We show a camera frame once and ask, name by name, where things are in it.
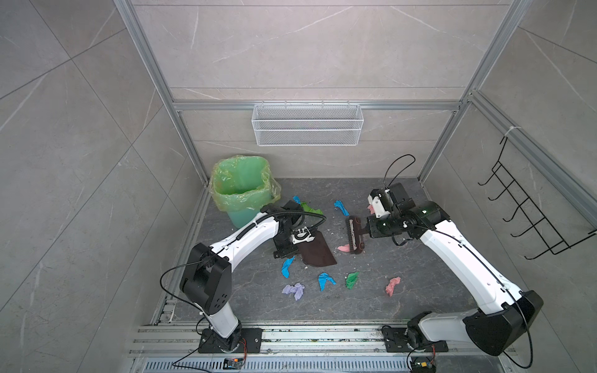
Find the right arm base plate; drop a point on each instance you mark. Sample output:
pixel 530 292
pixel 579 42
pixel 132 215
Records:
pixel 403 340

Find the brown cartoon face brush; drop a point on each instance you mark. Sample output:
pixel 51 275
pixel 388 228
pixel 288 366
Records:
pixel 357 230

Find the purple paper scrap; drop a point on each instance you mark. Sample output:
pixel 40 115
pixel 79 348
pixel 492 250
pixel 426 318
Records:
pixel 296 290

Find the lime green paper scrap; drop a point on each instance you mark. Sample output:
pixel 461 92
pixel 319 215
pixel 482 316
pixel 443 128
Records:
pixel 307 208

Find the yellow-green bin liner bag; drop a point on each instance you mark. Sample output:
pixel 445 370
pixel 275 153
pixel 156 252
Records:
pixel 242 184

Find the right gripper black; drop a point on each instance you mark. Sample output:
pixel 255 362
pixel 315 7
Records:
pixel 374 231

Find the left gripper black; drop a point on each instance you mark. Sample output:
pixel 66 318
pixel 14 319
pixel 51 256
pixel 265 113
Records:
pixel 287 252

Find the white wire mesh basket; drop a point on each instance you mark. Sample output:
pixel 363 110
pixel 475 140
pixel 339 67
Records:
pixel 307 124

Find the black wire hook rack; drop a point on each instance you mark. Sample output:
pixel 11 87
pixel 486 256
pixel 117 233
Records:
pixel 537 222

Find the pink paper scrap middle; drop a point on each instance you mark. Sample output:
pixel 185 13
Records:
pixel 344 249

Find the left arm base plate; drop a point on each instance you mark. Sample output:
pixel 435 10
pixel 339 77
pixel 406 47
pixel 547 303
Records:
pixel 231 342

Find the dark brown dustpan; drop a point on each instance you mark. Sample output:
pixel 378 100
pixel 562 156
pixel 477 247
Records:
pixel 316 253

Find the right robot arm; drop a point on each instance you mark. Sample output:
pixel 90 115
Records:
pixel 504 311

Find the blue paper scrap far middle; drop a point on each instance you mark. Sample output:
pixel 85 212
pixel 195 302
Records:
pixel 339 205

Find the aluminium rail front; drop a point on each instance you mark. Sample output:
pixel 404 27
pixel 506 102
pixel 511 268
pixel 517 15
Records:
pixel 327 338

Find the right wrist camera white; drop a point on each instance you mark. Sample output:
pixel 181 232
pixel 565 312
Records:
pixel 381 202

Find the blue paper scrap near middle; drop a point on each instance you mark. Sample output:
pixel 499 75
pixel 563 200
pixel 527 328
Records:
pixel 324 279

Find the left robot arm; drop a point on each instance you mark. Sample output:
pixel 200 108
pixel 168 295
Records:
pixel 207 279

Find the pink paper scrap near right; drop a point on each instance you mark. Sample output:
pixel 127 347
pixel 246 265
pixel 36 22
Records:
pixel 390 288

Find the blue paper scrap near dustpan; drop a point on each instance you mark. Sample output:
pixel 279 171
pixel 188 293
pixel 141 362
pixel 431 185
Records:
pixel 285 269

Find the green plastic trash bin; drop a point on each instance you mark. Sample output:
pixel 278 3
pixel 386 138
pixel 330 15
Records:
pixel 242 212

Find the dark green paper scrap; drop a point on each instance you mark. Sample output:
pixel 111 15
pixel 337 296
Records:
pixel 351 280

